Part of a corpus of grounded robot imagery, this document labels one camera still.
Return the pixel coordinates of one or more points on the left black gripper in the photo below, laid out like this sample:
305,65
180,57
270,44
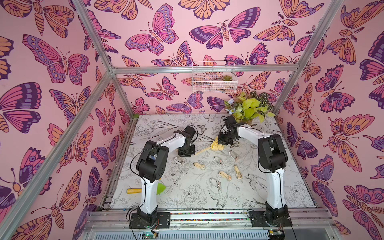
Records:
181,154

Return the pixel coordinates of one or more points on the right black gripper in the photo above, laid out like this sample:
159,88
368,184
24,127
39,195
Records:
226,140

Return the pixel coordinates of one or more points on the yellow cleaning cloth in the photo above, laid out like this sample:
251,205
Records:
215,146

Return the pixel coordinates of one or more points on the square silver face watch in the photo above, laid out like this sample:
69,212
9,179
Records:
215,183

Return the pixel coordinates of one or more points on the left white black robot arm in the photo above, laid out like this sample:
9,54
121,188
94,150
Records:
150,168

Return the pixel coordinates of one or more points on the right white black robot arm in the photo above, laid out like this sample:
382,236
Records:
272,159

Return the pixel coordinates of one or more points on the potted green leafy plant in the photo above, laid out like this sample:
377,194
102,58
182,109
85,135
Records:
247,107

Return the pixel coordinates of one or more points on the green yellow toy shovel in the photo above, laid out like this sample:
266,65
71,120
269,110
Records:
160,189

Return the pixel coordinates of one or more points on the white strap watch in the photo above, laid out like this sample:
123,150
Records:
234,155

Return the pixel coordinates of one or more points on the pink strap round watch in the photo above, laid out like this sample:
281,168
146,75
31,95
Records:
218,160

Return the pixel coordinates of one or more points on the white wire basket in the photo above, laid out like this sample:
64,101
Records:
211,78

